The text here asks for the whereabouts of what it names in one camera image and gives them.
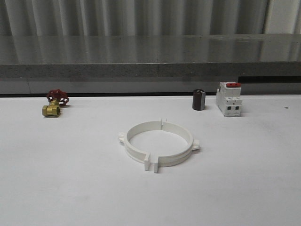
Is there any grey stone counter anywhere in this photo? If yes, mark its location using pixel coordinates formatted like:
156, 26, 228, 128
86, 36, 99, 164
0, 34, 301, 96

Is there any white half clamp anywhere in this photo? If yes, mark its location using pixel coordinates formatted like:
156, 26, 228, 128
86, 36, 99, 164
117, 117, 163, 171
151, 121, 200, 173

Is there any brass valve red handle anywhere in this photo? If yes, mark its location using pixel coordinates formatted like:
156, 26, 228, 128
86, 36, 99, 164
42, 89, 69, 117

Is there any white circuit breaker red switch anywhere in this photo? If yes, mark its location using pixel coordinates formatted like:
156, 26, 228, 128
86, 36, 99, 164
216, 81, 242, 117

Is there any grey corrugated curtain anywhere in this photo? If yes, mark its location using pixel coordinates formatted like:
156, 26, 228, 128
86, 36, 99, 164
0, 0, 269, 36

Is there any black cylindrical capacitor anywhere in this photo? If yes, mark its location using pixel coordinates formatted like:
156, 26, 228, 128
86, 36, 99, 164
192, 89, 206, 111

